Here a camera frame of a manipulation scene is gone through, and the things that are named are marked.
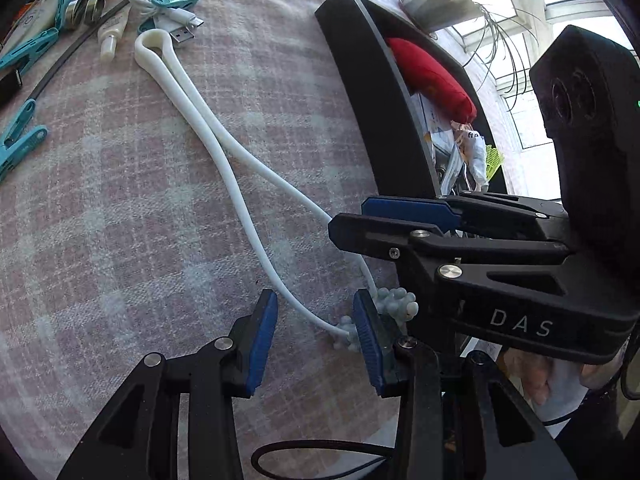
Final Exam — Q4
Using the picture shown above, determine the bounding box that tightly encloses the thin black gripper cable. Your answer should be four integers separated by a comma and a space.
250, 439, 401, 480

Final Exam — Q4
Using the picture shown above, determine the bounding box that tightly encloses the white usb cable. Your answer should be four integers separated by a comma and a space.
125, 0, 205, 46

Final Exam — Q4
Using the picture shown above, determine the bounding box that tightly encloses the black cord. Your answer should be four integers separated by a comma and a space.
29, 0, 131, 106

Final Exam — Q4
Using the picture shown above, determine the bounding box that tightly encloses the black tray box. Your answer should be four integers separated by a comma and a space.
314, 0, 501, 201

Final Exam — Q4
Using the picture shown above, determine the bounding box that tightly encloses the yellow plastic shuttlecock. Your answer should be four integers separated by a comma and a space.
482, 145, 503, 181

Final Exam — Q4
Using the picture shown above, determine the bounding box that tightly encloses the person's right hand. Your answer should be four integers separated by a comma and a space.
502, 347, 558, 411

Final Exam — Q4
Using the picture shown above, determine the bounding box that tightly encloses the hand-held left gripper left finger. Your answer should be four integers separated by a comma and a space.
57, 287, 279, 480

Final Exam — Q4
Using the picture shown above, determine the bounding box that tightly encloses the potted plant grey pot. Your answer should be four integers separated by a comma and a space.
400, 0, 546, 101

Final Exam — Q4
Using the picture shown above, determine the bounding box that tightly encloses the pink plaid cloth desktop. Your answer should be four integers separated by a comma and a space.
0, 0, 531, 480

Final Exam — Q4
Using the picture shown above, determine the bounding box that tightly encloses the black case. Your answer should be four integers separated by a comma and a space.
0, 72, 23, 106

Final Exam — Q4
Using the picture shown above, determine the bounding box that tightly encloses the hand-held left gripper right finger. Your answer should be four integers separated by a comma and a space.
352, 289, 578, 480

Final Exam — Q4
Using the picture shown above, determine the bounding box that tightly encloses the light blue clothes peg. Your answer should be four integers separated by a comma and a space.
0, 100, 49, 183
0, 27, 60, 71

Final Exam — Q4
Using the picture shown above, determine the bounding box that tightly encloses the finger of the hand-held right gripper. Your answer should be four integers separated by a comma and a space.
327, 212, 571, 263
361, 192, 571, 242

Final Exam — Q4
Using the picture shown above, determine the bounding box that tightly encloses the red fabric pouch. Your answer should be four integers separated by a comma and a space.
385, 37, 478, 125

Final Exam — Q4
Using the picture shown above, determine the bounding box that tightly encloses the white rubber cord with beads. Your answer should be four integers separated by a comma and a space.
134, 30, 421, 356

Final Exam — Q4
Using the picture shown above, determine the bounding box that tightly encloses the large white tube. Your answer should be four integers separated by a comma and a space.
10, 0, 66, 43

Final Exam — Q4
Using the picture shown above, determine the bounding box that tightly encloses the small white tube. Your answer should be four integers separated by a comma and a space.
97, 10, 132, 63

